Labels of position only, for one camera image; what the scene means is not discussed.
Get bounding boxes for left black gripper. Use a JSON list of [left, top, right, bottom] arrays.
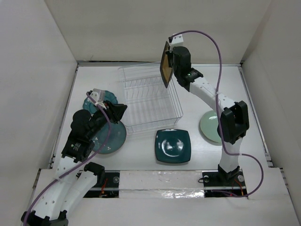
[[87, 99, 127, 139]]

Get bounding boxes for black square plate yellow centre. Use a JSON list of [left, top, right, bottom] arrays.
[[159, 41, 173, 88]]

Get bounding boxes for teal round speckled plate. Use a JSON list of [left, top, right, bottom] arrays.
[[92, 121, 127, 154]]

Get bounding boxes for teal scalloped glass plate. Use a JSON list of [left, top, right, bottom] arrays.
[[82, 90, 118, 114]]

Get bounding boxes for dark teal square plate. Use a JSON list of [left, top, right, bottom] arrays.
[[154, 129, 191, 164]]

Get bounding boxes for light green flower plate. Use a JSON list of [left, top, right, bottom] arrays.
[[199, 110, 222, 144]]

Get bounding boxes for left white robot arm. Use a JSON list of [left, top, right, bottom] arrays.
[[21, 101, 127, 226]]

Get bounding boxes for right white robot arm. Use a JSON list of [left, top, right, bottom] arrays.
[[160, 45, 249, 185]]

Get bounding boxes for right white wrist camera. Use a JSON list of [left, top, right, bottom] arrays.
[[168, 34, 183, 52]]

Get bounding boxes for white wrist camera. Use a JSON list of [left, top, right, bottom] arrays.
[[87, 89, 105, 103], [168, 34, 183, 52]]

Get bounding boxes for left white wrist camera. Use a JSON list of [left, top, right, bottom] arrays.
[[87, 89, 105, 103]]

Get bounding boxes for clear wire dish rack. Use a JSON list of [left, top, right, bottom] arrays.
[[117, 62, 183, 133]]

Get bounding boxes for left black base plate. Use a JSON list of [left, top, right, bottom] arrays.
[[84, 170, 120, 198]]

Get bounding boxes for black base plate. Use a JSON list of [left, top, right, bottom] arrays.
[[84, 170, 120, 198], [198, 170, 247, 198]]

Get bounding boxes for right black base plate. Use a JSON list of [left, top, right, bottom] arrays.
[[198, 170, 247, 198]]

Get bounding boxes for metal rail bar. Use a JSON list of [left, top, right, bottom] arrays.
[[90, 184, 246, 191]]

